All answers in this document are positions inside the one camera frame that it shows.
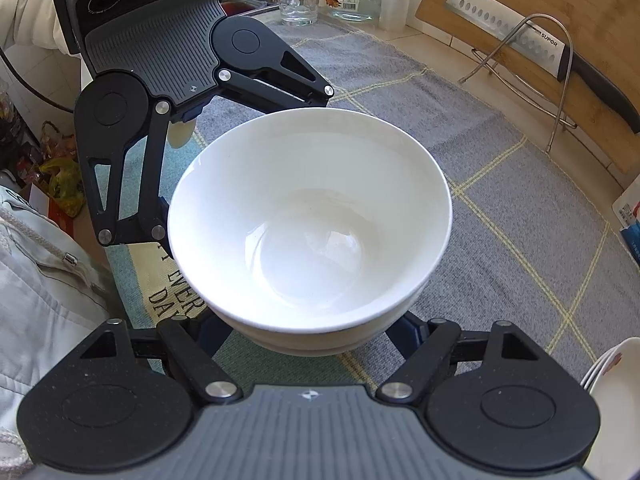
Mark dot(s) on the yellow plastic bag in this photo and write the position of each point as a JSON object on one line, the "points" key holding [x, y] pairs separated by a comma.
{"points": [[62, 185]]}

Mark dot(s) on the person's light jacket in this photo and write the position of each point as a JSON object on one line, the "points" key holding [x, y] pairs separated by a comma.
{"points": [[40, 310]]}

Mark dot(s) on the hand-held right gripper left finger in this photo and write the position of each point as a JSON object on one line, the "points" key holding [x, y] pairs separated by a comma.
{"points": [[212, 332]]}

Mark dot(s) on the grey and teal printed mat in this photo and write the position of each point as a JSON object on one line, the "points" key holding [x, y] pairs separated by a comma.
{"points": [[500, 260]]}

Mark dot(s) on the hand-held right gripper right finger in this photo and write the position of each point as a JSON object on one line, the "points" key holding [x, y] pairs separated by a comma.
{"points": [[407, 331]]}

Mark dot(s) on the white fruit-print plate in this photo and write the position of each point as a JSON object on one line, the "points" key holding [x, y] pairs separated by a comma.
{"points": [[620, 410], [585, 386], [590, 377]]}

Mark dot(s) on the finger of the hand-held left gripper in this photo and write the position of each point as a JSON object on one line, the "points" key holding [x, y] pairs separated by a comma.
{"points": [[135, 232], [315, 92]]}

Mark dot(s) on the white and blue bag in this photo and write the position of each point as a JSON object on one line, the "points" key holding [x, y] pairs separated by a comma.
{"points": [[630, 220]]}

